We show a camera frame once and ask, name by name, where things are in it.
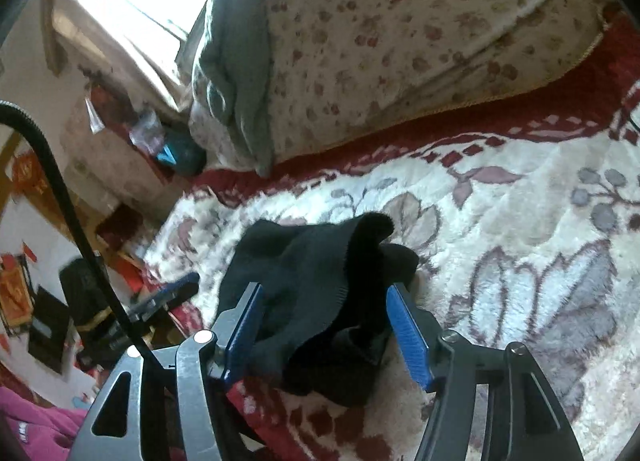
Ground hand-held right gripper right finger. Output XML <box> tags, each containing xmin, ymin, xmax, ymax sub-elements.
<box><xmin>386</xmin><ymin>283</ymin><xmax>586</xmax><ymax>461</ymax></box>

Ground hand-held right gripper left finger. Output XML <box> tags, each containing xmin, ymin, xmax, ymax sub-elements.
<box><xmin>70</xmin><ymin>282</ymin><xmax>266</xmax><ymax>461</ymax></box>

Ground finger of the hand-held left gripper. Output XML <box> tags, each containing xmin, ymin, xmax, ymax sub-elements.
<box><xmin>147</xmin><ymin>272</ymin><xmax>201</xmax><ymax>314</ymax></box>

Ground black pants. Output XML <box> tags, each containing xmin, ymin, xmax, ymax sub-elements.
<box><xmin>217</xmin><ymin>212</ymin><xmax>421</xmax><ymax>407</ymax></box>

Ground pink clothing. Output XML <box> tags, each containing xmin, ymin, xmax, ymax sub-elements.
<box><xmin>0</xmin><ymin>386</ymin><xmax>92</xmax><ymax>461</ymax></box>

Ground teal bag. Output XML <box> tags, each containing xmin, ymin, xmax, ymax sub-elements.
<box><xmin>155</xmin><ymin>132</ymin><xmax>207</xmax><ymax>175</ymax></box>

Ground red and white floral blanket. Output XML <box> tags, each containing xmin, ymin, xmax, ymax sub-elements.
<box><xmin>145</xmin><ymin>6</ymin><xmax>640</xmax><ymax>461</ymax></box>

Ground grey-green blanket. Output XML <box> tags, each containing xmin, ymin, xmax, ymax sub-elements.
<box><xmin>191</xmin><ymin>0</ymin><xmax>276</xmax><ymax>177</ymax></box>

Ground white window curtain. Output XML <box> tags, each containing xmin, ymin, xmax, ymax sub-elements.
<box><xmin>47</xmin><ymin>0</ymin><xmax>236</xmax><ymax>114</ymax></box>

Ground floral beige pillow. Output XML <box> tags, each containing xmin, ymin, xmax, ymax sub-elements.
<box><xmin>189</xmin><ymin>0</ymin><xmax>608</xmax><ymax>173</ymax></box>

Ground black cable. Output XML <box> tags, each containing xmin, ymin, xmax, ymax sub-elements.
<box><xmin>0</xmin><ymin>100</ymin><xmax>166</xmax><ymax>372</ymax></box>

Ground red wall decoration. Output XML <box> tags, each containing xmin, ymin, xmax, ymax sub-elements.
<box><xmin>11</xmin><ymin>151</ymin><xmax>53</xmax><ymax>198</ymax></box>

